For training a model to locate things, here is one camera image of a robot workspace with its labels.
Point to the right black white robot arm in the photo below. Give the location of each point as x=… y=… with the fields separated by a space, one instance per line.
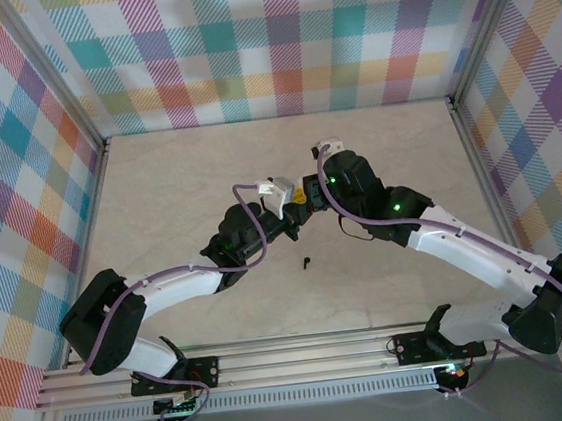
x=476 y=250

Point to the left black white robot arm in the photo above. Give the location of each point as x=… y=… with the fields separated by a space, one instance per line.
x=178 y=286

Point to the left green circuit board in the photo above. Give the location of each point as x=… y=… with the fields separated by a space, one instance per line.
x=178 y=404

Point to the right small circuit board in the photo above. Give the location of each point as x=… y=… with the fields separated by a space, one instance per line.
x=451 y=372

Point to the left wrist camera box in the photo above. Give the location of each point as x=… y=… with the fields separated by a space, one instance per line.
x=279 y=193

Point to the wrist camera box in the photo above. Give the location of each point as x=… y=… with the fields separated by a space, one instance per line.
x=328 y=144
x=279 y=193

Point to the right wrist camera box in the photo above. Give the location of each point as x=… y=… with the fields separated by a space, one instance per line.
x=328 y=144

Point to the right aluminium table side rail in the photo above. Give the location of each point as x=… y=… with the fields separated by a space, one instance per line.
x=483 y=174

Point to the aluminium table side rail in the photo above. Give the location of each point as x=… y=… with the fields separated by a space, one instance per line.
x=483 y=174
x=89 y=215

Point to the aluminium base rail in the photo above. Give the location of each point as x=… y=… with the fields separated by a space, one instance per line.
x=301 y=356

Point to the left aluminium table side rail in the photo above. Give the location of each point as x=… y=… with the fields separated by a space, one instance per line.
x=89 y=215

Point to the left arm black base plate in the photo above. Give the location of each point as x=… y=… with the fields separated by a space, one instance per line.
x=202 y=372

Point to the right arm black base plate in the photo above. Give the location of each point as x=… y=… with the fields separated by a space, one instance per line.
x=411 y=347

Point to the right aluminium frame post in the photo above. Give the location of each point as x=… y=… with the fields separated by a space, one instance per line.
x=487 y=23

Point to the aluminium frame post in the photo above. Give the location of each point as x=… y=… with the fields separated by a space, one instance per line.
x=487 y=23
x=45 y=69

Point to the left aluminium frame post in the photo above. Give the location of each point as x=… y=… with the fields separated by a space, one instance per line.
x=45 y=69

